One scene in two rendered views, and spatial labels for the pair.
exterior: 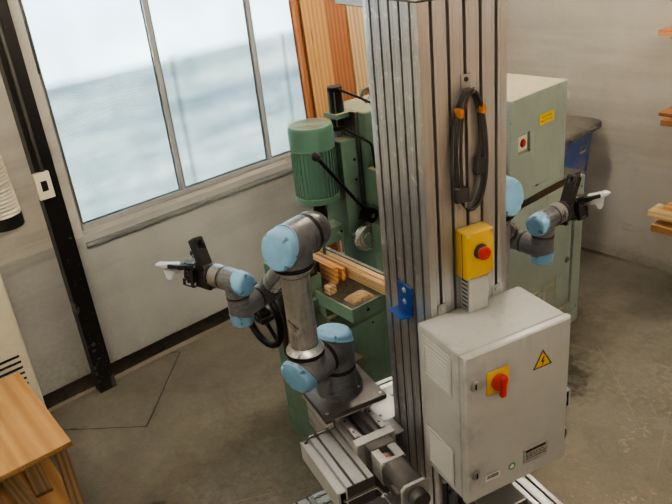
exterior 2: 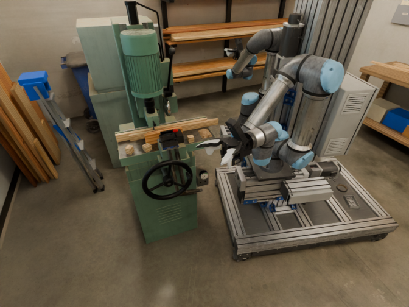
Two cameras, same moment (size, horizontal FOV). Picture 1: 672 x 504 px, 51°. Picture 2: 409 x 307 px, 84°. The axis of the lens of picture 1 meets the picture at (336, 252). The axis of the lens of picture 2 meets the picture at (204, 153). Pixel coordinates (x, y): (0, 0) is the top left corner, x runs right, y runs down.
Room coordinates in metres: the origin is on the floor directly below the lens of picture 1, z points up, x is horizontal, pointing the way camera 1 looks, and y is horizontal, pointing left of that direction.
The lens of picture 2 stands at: (1.99, 1.15, 1.72)
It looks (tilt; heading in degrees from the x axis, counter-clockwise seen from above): 38 degrees down; 286
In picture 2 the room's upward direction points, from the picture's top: straight up
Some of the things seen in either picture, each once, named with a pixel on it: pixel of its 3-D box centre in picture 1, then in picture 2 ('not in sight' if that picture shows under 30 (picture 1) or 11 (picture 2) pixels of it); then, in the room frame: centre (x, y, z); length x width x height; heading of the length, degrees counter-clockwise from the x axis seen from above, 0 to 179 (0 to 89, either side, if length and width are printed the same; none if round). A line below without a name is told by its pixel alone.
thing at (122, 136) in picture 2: (339, 262); (164, 129); (2.59, -0.01, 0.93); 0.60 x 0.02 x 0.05; 36
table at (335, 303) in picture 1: (316, 285); (169, 146); (2.52, 0.09, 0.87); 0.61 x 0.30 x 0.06; 36
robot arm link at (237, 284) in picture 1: (235, 282); (266, 133); (1.96, 0.32, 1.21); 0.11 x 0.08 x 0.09; 50
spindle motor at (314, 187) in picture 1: (314, 162); (143, 64); (2.64, 0.05, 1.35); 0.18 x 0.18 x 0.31
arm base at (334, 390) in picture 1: (338, 375); (271, 158); (1.89, 0.03, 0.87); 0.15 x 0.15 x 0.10
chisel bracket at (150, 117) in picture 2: (327, 235); (151, 117); (2.65, 0.03, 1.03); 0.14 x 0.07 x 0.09; 126
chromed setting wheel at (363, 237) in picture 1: (366, 236); (167, 107); (2.61, -0.13, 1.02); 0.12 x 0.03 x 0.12; 126
